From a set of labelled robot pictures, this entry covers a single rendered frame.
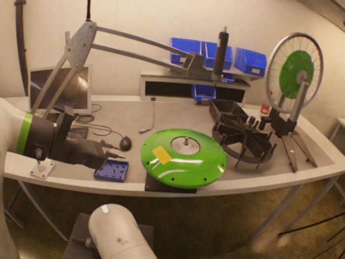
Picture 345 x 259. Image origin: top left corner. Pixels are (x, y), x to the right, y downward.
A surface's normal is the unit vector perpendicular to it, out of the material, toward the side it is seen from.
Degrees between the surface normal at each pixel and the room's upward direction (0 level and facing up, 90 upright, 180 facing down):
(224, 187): 0
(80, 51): 90
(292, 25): 90
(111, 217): 1
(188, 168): 17
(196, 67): 90
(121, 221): 11
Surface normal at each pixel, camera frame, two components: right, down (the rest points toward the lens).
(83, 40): 0.29, 0.54
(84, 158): 0.66, 0.55
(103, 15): 0.07, 0.54
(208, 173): 0.30, -0.56
